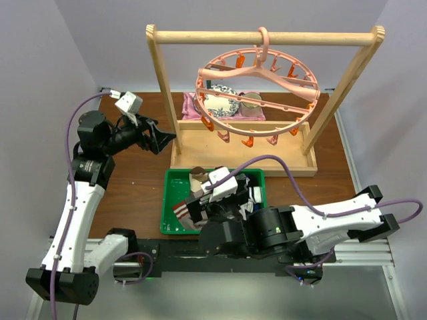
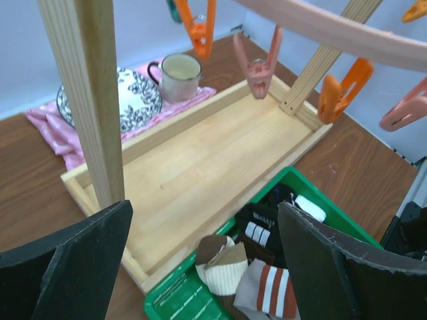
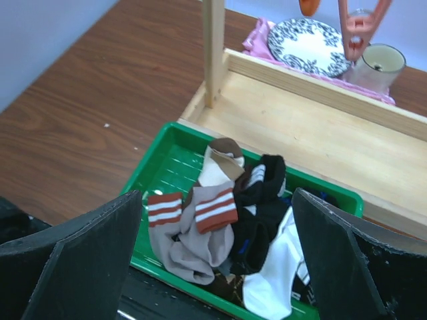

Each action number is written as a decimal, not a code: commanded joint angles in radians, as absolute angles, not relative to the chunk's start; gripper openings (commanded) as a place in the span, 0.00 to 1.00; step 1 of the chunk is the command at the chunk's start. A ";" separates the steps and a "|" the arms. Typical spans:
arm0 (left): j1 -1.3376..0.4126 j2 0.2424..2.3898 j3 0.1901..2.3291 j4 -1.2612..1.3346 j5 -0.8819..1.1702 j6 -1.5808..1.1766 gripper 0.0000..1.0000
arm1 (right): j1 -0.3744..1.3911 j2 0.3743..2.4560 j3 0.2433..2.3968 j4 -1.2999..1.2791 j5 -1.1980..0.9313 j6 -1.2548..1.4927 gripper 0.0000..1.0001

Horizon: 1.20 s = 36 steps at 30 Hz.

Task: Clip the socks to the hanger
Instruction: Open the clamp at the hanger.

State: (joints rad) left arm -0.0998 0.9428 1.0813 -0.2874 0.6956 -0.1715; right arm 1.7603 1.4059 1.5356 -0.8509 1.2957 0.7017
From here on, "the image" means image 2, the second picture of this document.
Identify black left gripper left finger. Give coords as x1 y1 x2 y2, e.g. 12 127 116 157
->
1 200 133 319

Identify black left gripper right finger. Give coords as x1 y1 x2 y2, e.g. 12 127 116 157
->
278 202 426 319

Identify pink round clip hanger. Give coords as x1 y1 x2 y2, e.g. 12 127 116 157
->
239 0 426 72

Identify grey sock with red stripes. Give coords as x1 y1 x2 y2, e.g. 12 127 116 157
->
234 259 300 319

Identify brown and cream sock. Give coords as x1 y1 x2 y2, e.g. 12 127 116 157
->
195 235 248 297

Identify green plastic tray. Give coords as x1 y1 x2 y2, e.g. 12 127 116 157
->
144 167 383 320

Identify wooden hanging rack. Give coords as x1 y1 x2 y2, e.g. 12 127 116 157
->
35 0 384 294

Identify floral ceramic plate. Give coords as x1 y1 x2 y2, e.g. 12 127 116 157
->
55 67 164 134

